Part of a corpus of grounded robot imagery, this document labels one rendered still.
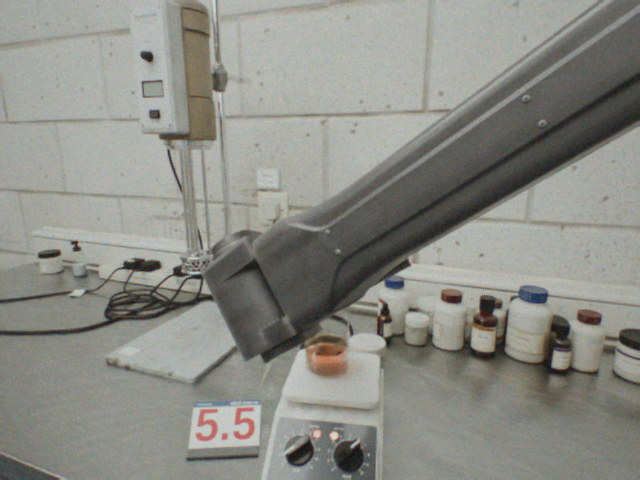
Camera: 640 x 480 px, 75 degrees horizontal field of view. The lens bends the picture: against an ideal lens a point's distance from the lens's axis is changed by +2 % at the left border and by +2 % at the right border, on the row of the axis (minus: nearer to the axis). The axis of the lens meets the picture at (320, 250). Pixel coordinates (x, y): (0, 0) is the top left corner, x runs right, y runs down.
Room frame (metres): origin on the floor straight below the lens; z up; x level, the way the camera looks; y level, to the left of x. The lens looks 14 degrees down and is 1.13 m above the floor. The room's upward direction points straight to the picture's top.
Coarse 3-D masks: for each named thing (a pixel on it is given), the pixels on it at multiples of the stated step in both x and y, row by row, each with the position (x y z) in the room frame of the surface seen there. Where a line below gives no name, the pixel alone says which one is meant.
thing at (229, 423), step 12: (204, 408) 0.49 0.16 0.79; (216, 408) 0.49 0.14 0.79; (228, 408) 0.50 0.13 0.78; (240, 408) 0.50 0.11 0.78; (252, 408) 0.50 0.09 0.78; (204, 420) 0.48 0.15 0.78; (216, 420) 0.48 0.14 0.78; (228, 420) 0.48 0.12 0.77; (240, 420) 0.48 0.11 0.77; (252, 420) 0.48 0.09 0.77; (204, 432) 0.47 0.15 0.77; (216, 432) 0.47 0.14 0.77; (228, 432) 0.47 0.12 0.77; (240, 432) 0.47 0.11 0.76; (252, 432) 0.47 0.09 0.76
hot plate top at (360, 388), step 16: (304, 368) 0.51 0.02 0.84; (352, 368) 0.51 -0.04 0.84; (368, 368) 0.51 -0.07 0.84; (288, 384) 0.47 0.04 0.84; (304, 384) 0.47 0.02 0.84; (320, 384) 0.47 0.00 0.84; (336, 384) 0.47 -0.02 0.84; (352, 384) 0.47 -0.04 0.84; (368, 384) 0.47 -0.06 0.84; (288, 400) 0.44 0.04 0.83; (304, 400) 0.44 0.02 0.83; (320, 400) 0.44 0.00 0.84; (336, 400) 0.44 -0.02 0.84; (352, 400) 0.43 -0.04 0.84; (368, 400) 0.43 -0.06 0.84
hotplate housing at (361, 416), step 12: (288, 408) 0.44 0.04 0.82; (300, 408) 0.44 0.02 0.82; (312, 408) 0.44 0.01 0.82; (324, 408) 0.44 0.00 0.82; (336, 408) 0.44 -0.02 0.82; (348, 408) 0.44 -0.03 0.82; (360, 408) 0.44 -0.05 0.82; (276, 420) 0.43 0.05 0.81; (324, 420) 0.43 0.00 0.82; (336, 420) 0.43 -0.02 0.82; (348, 420) 0.43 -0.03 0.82; (360, 420) 0.43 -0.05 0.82; (372, 420) 0.43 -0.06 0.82; (264, 468) 0.39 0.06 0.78
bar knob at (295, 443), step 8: (288, 440) 0.41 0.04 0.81; (296, 440) 0.39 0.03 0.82; (304, 440) 0.39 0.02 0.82; (288, 448) 0.39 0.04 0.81; (296, 448) 0.39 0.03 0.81; (304, 448) 0.39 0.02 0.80; (312, 448) 0.40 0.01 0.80; (288, 456) 0.38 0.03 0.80; (296, 456) 0.39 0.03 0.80; (304, 456) 0.39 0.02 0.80; (296, 464) 0.38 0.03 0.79; (304, 464) 0.39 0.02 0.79
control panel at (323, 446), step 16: (288, 432) 0.42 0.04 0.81; (304, 432) 0.42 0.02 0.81; (336, 432) 0.41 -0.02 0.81; (352, 432) 0.41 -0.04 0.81; (368, 432) 0.41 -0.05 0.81; (320, 448) 0.40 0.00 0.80; (368, 448) 0.40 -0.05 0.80; (272, 464) 0.39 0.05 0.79; (288, 464) 0.39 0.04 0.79; (320, 464) 0.38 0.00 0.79; (368, 464) 0.38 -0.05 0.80
